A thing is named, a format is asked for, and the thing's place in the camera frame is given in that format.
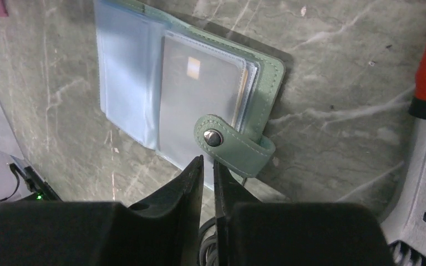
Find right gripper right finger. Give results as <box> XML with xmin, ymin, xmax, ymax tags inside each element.
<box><xmin>213</xmin><ymin>162</ymin><xmax>394</xmax><ymax>265</ymax></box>

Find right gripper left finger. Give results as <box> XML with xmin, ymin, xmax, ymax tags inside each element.
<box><xmin>0</xmin><ymin>156</ymin><xmax>204</xmax><ymax>265</ymax></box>

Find green card holder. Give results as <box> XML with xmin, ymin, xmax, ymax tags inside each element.
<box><xmin>94</xmin><ymin>1</ymin><xmax>285</xmax><ymax>187</ymax></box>

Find silver grey credit card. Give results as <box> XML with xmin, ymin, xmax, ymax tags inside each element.
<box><xmin>158</xmin><ymin>31</ymin><xmax>247</xmax><ymax>168</ymax></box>

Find coiled black cable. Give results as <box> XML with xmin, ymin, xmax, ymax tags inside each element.
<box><xmin>197</xmin><ymin>216</ymin><xmax>218</xmax><ymax>266</ymax></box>

